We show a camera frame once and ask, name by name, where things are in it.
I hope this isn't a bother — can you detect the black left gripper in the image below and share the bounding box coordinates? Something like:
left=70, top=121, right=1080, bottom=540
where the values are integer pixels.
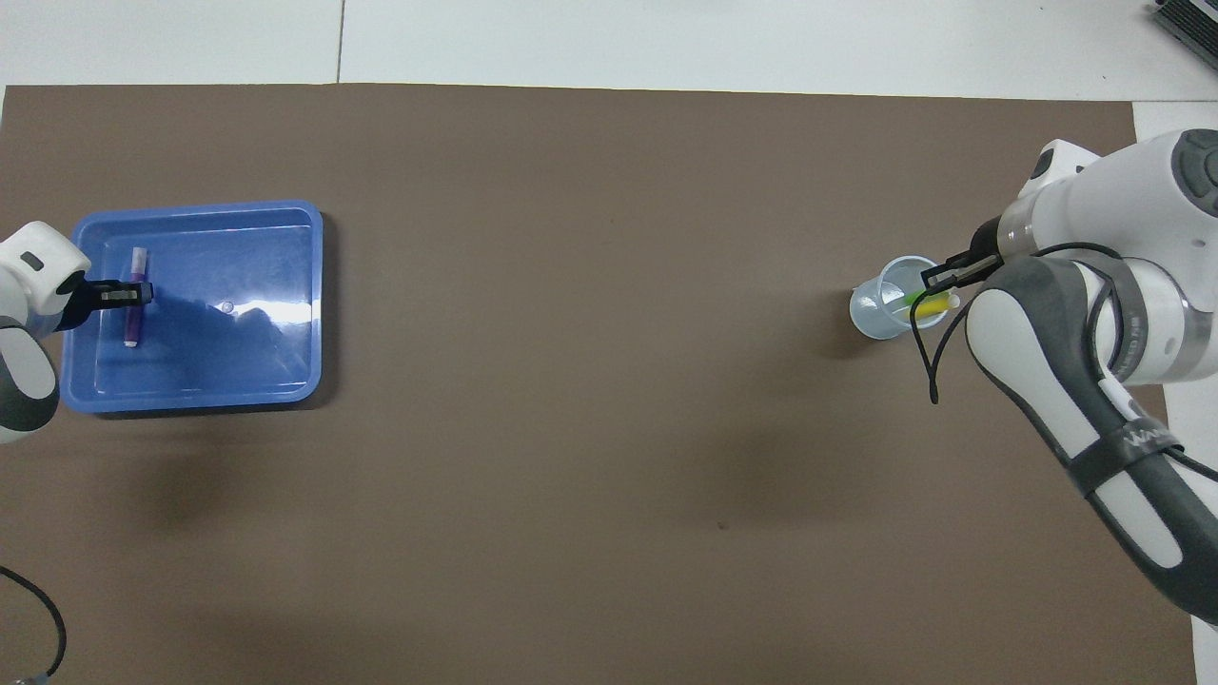
left=55, top=274, right=155, bottom=335

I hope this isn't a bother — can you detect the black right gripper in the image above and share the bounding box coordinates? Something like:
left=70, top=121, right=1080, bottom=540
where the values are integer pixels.
left=919, top=216, right=1006, bottom=292

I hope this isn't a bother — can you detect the purple pen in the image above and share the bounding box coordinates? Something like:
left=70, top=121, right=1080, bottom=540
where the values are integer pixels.
left=123, top=246, right=151, bottom=350

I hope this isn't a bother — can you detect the blue plastic tray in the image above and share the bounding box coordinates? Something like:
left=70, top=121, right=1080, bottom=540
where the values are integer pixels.
left=60, top=199, right=324, bottom=416

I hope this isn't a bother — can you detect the translucent pale blue cup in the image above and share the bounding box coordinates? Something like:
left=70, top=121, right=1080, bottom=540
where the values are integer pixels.
left=849, top=254, right=953, bottom=342

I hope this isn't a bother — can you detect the grey laptop keyboard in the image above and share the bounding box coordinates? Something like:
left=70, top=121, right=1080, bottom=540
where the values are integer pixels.
left=1149, top=0, right=1218, bottom=60

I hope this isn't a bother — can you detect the brown table mat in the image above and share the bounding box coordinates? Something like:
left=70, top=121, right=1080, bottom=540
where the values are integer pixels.
left=0, top=83, right=1199, bottom=685

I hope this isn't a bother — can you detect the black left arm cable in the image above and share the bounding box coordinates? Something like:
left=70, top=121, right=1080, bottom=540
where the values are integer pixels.
left=0, top=565, right=69, bottom=682

